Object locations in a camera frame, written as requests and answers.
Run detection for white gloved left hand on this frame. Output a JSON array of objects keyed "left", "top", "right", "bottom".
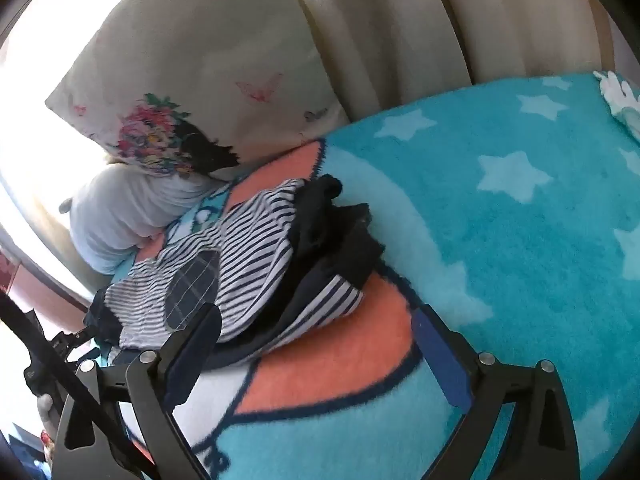
[{"left": 37, "top": 393, "right": 61, "bottom": 441}]

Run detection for light grey plush pillow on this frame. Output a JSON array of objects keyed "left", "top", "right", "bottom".
[{"left": 58, "top": 164, "right": 222, "bottom": 274}]

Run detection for beige floral print pillow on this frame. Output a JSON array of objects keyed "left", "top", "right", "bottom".
[{"left": 47, "top": 0, "right": 347, "bottom": 178}]

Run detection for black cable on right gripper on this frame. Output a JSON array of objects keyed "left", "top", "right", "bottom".
[{"left": 0, "top": 291, "right": 162, "bottom": 480}]

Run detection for turquoise cartoon fleece blanket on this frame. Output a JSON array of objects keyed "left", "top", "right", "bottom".
[{"left": 150, "top": 74, "right": 639, "bottom": 479}]

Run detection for white teal plush toy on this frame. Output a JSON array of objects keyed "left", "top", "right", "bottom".
[{"left": 593, "top": 70, "right": 640, "bottom": 142}]

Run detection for navy striped children's pants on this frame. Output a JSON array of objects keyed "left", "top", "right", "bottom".
[{"left": 85, "top": 174, "right": 384, "bottom": 370}]

